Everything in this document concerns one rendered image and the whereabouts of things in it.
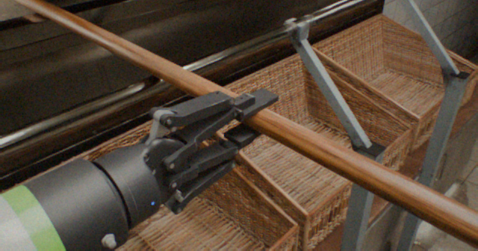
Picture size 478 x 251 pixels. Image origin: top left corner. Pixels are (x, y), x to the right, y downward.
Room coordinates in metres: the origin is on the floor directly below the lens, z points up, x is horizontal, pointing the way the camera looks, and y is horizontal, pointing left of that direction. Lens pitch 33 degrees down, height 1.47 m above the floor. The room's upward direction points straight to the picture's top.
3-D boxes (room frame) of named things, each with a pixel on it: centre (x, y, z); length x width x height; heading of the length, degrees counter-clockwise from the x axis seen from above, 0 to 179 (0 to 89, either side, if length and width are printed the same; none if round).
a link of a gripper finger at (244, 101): (0.41, 0.01, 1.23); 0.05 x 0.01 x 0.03; 136
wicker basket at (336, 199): (1.06, -0.20, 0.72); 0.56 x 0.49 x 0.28; 134
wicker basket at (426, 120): (1.50, -0.62, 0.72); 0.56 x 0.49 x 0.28; 135
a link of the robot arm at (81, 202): (0.27, 0.15, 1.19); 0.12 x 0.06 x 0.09; 46
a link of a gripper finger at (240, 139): (0.43, -0.01, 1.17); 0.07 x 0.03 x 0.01; 136
